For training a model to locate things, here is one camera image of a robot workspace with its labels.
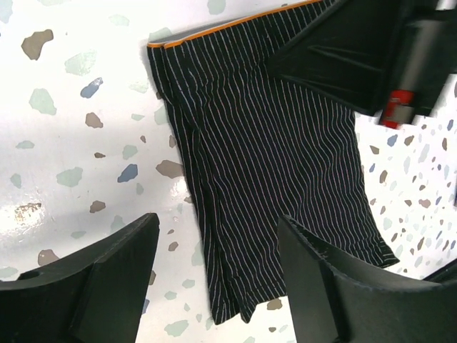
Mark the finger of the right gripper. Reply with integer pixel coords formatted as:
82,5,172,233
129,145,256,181
268,0,409,115

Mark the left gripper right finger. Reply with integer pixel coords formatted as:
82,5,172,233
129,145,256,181
278,217,456,343

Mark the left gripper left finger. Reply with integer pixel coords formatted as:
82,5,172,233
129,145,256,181
1,213,159,343

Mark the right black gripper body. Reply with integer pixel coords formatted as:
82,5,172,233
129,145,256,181
378,1,456,128

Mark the black pinstriped underwear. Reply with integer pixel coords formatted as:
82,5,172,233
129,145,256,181
147,1,398,324

